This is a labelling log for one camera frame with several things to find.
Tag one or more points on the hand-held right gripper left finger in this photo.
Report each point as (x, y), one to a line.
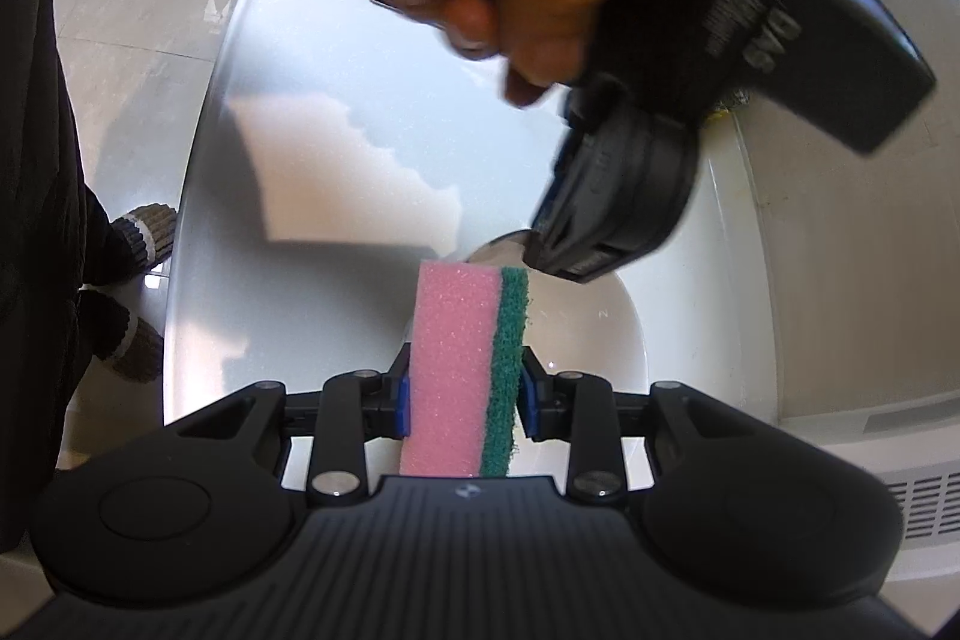
(403, 400)

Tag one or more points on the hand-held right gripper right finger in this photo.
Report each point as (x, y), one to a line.
(526, 407)

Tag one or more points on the pink green sponge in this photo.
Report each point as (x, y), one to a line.
(450, 370)

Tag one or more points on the white round plate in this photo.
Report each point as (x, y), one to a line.
(585, 340)

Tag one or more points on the grey ribbed slipper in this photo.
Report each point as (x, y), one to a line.
(150, 235)
(141, 351)

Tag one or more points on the grey vent grille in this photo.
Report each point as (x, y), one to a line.
(922, 505)

